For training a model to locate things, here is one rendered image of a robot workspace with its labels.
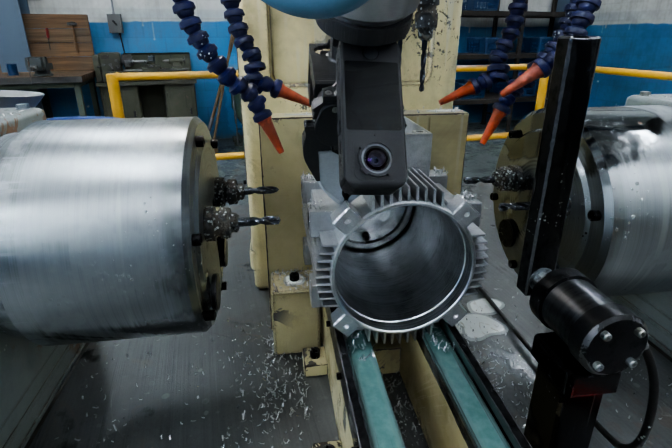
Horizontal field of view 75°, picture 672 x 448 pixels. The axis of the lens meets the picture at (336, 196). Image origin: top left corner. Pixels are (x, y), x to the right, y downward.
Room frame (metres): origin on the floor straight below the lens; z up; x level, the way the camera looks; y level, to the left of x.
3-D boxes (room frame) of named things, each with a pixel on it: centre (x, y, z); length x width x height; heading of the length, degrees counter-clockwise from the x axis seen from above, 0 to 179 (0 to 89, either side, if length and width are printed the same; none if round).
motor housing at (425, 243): (0.50, -0.06, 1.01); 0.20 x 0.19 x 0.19; 8
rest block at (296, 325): (0.56, 0.06, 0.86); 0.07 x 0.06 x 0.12; 98
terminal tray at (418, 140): (0.54, -0.05, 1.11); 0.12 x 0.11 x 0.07; 8
